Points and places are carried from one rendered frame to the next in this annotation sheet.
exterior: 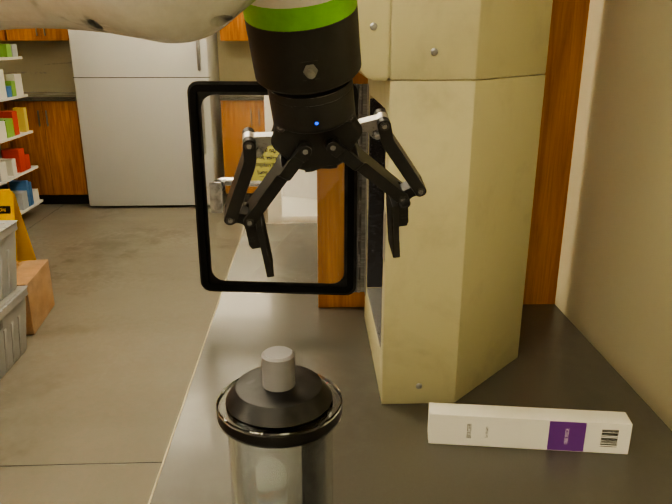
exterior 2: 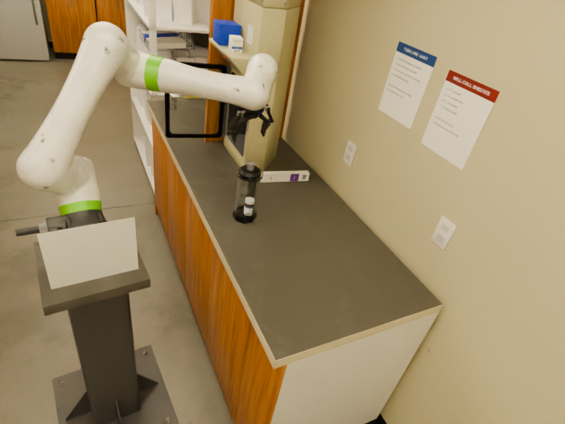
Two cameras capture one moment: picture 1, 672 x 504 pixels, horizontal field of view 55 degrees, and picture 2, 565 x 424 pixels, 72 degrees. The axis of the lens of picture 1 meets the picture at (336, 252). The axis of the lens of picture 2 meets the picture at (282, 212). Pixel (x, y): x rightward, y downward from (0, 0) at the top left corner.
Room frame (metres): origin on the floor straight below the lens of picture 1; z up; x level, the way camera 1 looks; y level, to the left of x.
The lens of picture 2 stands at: (-0.78, 0.59, 1.95)
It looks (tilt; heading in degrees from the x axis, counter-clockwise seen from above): 35 degrees down; 330
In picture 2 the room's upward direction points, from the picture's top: 11 degrees clockwise
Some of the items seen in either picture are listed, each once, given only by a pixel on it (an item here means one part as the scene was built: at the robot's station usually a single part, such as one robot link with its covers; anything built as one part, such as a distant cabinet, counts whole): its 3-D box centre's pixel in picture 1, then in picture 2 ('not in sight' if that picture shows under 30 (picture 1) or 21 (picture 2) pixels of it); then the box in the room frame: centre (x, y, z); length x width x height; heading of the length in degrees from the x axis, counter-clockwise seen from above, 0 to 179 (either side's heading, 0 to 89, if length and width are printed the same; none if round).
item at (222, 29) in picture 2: not in sight; (226, 33); (1.08, 0.00, 1.56); 0.10 x 0.10 x 0.09; 2
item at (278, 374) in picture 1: (279, 386); (250, 169); (0.49, 0.05, 1.18); 0.09 x 0.09 x 0.07
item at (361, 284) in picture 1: (362, 194); (225, 103); (1.15, -0.05, 1.19); 0.03 x 0.02 x 0.39; 2
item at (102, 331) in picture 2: not in sight; (105, 346); (0.35, 0.66, 0.45); 0.48 x 0.48 x 0.90; 7
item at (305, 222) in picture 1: (275, 192); (195, 102); (1.17, 0.11, 1.19); 0.30 x 0.01 x 0.40; 86
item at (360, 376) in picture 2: not in sight; (246, 245); (0.83, -0.13, 0.45); 2.05 x 0.67 x 0.90; 2
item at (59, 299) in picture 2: not in sight; (91, 264); (0.35, 0.66, 0.92); 0.32 x 0.32 x 0.04; 7
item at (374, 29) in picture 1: (339, 39); (230, 59); (1.00, 0.00, 1.46); 0.32 x 0.12 x 0.10; 2
